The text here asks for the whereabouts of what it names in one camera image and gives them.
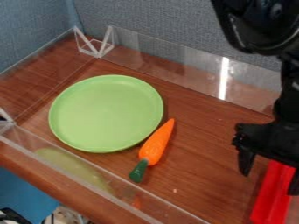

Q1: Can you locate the green plate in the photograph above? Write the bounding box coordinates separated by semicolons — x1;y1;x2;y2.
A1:
48;74;164;153

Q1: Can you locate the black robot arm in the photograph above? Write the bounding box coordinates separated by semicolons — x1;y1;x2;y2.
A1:
211;0;299;195

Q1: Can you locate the clear acrylic front wall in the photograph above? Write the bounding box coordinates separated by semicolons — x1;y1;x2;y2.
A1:
0;108;209;224

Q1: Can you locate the clear acrylic back wall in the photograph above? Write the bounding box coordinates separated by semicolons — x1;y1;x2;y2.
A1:
73;26;280;115

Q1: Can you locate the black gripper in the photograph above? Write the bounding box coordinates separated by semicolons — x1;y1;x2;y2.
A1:
232;121;299;196

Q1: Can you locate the clear acrylic wall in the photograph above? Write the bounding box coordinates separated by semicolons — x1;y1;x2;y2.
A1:
0;29;87;97
0;108;209;224
73;26;280;115

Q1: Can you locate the clear acrylic left wall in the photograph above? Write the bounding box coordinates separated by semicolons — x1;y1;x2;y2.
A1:
0;29;87;97

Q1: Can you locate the orange toy carrot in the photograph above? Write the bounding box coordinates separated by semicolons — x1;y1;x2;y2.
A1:
128;118;175;183

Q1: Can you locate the red plastic block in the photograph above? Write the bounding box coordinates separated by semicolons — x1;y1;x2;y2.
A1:
250;160;295;224

